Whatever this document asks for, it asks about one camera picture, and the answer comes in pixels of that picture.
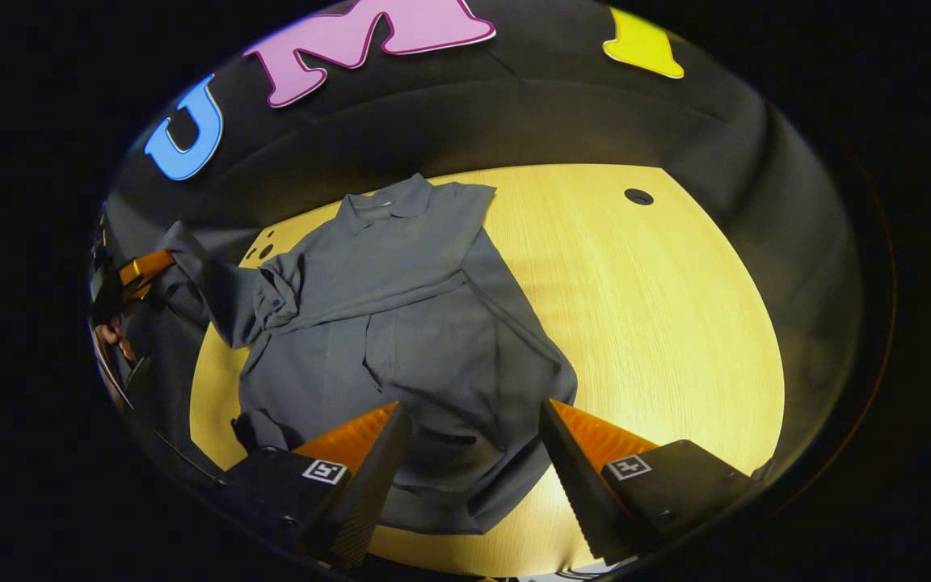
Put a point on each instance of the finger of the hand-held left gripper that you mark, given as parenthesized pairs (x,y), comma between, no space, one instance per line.
(146,267)

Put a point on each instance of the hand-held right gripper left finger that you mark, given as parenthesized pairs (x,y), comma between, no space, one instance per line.
(368,485)

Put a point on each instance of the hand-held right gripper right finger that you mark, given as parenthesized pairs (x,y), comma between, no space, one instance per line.
(575,485)

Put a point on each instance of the grey long-sleeved shirt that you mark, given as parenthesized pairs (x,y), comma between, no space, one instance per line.
(401,339)

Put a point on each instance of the black backdrop cloth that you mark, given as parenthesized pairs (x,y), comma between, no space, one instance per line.
(514,121)

